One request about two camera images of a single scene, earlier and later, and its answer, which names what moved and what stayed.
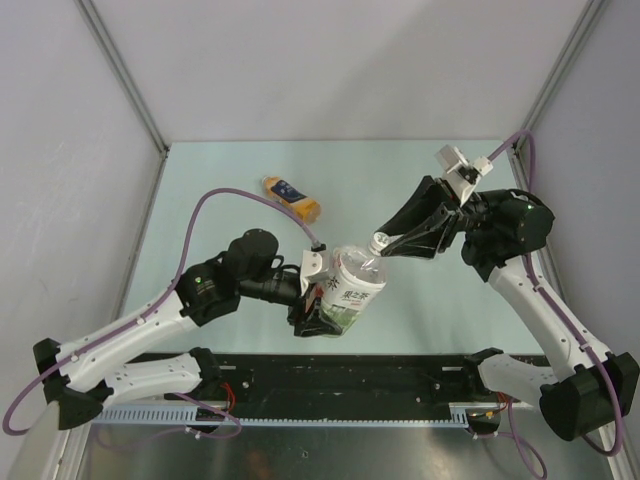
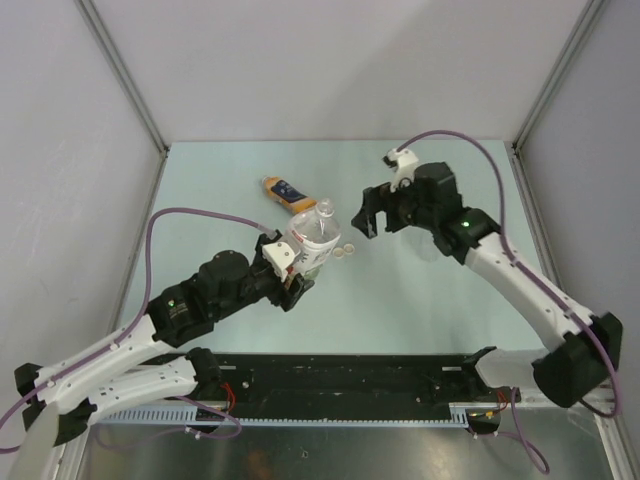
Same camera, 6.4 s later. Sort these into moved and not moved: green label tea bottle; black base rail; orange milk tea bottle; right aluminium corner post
Moved: green label tea bottle
Not moved: orange milk tea bottle; black base rail; right aluminium corner post
